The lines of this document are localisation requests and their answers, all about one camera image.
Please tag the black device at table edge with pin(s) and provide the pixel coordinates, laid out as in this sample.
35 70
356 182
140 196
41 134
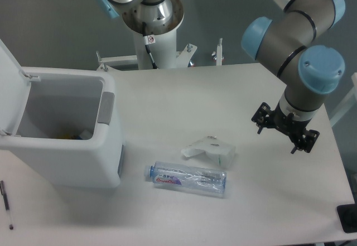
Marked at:
347 216

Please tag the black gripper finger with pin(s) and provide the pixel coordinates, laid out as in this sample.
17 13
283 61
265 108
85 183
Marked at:
304 140
262 117

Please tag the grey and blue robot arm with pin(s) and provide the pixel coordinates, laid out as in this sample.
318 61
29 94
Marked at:
285 48

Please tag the white paper carton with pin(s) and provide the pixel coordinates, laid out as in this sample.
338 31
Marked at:
220 152

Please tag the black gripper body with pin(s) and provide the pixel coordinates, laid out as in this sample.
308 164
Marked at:
286 124

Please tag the white frame at right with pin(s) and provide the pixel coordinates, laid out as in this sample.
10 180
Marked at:
345 104

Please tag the trash inside the can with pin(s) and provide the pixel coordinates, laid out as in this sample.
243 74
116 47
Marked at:
84 135

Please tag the clear plastic water bottle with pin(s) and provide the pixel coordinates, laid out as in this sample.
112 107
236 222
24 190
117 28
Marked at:
195 180

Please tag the black pen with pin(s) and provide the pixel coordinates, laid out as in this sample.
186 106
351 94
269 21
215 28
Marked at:
6 204

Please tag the white open trash can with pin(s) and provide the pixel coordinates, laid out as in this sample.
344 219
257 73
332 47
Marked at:
40 103

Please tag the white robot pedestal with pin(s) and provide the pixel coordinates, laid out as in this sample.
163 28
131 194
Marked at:
154 30

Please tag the white table clamp bracket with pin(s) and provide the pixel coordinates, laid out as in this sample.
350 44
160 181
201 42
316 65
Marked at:
217 55

